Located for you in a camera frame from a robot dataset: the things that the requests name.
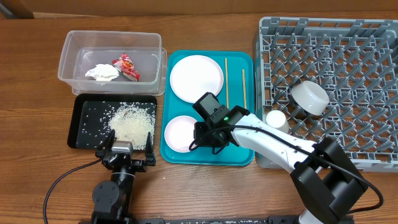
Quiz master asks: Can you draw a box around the grey metal bowl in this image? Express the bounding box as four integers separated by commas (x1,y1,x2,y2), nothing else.
291,81,330,116

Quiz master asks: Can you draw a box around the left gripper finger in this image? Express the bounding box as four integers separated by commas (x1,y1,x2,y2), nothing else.
145,132,156,166
95,130,116,157

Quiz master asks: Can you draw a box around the left wooden chopstick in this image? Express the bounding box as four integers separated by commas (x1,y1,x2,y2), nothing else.
224,58,229,108

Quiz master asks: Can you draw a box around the grey dishwasher rack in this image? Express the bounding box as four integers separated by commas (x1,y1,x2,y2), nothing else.
254,17,397,172

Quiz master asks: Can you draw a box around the black tray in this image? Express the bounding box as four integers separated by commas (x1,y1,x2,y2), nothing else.
67,93,157,149

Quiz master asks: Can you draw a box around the teal serving tray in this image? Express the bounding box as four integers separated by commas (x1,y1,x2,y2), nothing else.
160,50,256,166

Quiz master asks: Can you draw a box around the red snack wrapper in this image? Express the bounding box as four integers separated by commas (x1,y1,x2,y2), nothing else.
111,54,140,82

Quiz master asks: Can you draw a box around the right wooden chopstick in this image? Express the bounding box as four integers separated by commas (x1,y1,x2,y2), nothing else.
242,69,247,109

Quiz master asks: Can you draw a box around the white tissue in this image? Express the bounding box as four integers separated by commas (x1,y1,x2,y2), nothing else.
85,64,119,82

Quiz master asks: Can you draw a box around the clear plastic bin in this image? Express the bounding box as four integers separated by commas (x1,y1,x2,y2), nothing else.
58,30,167,96

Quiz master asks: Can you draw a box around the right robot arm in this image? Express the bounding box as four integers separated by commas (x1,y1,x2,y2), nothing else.
194,106,368,223

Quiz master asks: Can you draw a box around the small white dish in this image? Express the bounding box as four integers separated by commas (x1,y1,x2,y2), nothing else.
164,116,197,153

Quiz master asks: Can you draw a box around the white cup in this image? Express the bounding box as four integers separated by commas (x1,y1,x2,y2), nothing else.
266,110,289,133

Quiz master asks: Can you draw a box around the white rice pile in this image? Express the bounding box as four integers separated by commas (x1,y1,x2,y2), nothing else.
107,102,156,151

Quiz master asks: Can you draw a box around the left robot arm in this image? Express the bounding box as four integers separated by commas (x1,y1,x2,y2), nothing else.
90,130,156,223

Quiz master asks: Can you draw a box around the large white plate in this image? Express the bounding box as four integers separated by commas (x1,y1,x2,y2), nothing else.
170,55,224,103

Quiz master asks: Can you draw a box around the cardboard wall panel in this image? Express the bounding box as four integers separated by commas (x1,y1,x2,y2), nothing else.
1,0,397,18

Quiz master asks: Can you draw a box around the wooden chopstick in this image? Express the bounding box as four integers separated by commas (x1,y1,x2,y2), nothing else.
242,69,247,109
224,58,229,108

